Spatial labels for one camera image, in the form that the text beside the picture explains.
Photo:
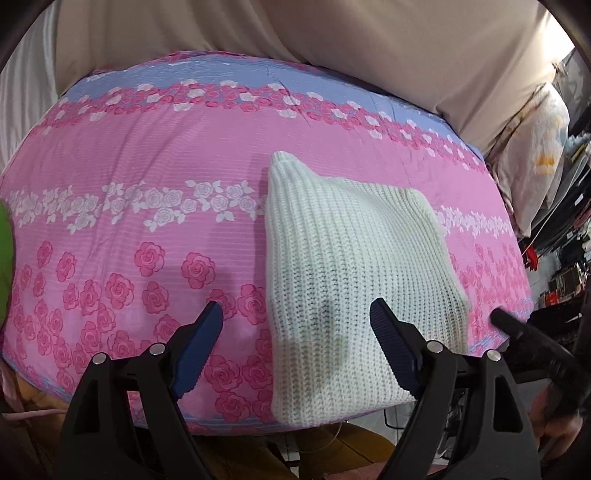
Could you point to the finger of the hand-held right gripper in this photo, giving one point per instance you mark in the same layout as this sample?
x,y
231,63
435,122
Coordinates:
x,y
531,337

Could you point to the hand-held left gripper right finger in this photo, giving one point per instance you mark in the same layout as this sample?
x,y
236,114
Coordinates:
x,y
397,346

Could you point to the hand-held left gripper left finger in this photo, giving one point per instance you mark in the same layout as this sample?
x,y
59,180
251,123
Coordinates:
x,y
198,341

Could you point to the white knit sweater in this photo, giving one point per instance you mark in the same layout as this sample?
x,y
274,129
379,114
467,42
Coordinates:
x,y
346,240

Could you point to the person's right hand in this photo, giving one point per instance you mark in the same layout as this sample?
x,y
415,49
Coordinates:
x,y
561,429

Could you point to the dark household clutter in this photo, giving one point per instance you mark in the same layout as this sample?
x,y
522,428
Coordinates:
x,y
568,240

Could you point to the white printed pillow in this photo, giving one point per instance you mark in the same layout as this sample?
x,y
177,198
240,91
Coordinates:
x,y
531,152

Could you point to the pink floral blanket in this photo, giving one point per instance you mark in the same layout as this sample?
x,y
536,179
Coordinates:
x,y
138,152

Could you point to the green cloth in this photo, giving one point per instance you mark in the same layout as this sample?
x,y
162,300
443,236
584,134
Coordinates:
x,y
5,263

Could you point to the white curtain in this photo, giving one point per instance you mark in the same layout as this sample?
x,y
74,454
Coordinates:
x,y
27,92

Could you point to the beige cloth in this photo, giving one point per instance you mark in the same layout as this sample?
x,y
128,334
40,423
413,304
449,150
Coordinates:
x,y
369,32

